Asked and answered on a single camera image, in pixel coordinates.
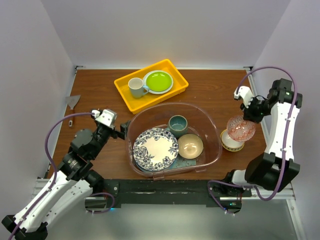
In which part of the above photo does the red patterned bowl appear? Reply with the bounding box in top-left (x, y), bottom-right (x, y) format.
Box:
top-left (226, 115), bottom-right (256, 142)

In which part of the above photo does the dark blue patterned plate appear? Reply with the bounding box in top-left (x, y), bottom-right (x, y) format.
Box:
top-left (132, 128), bottom-right (179, 163)

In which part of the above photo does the teal glazed ceramic mug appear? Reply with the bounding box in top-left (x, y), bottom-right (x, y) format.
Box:
top-left (166, 115), bottom-right (188, 139)

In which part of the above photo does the dark green lettered plate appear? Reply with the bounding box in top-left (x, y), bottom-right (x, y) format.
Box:
top-left (136, 159), bottom-right (176, 172)

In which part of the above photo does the mint divided rectangular plate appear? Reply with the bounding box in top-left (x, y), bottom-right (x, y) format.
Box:
top-left (171, 156), bottom-right (197, 169)

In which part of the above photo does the beige bowl with black rim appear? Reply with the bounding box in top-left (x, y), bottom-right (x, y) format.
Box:
top-left (177, 133), bottom-right (204, 160)

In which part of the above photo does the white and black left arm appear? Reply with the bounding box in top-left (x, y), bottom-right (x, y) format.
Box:
top-left (1, 109), bottom-right (130, 240)

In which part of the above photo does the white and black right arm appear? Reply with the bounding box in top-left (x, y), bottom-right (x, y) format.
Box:
top-left (220, 78), bottom-right (303, 197)

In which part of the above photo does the clear plastic bin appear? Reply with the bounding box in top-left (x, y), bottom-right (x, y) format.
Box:
top-left (125, 102), bottom-right (222, 180)

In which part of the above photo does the grey triangular scraper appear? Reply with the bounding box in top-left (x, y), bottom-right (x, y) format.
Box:
top-left (65, 95), bottom-right (81, 115)

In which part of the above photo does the yellow plastic tray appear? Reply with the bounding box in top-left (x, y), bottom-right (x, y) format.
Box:
top-left (114, 59), bottom-right (189, 114)

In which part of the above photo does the yellow patterned bowl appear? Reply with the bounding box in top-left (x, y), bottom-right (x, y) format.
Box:
top-left (220, 129), bottom-right (245, 152)

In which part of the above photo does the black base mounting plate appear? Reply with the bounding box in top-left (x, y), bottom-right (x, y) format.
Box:
top-left (93, 179), bottom-right (252, 213)

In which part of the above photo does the green plate white rim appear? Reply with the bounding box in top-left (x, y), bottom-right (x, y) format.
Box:
top-left (142, 70), bottom-right (174, 95)

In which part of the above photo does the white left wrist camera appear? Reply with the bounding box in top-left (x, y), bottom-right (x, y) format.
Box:
top-left (91, 109), bottom-right (118, 129)

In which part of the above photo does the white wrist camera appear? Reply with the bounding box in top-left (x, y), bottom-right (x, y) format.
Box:
top-left (233, 86), bottom-right (254, 109)
top-left (91, 109), bottom-right (118, 129)

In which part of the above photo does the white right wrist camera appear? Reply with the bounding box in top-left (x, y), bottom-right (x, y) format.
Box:
top-left (233, 86), bottom-right (254, 109)

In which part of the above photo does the white mug blue handle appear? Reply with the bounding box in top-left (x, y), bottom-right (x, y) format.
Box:
top-left (128, 77), bottom-right (150, 99)

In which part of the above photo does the aluminium table frame rail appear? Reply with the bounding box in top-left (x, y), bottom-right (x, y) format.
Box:
top-left (247, 74), bottom-right (306, 240)

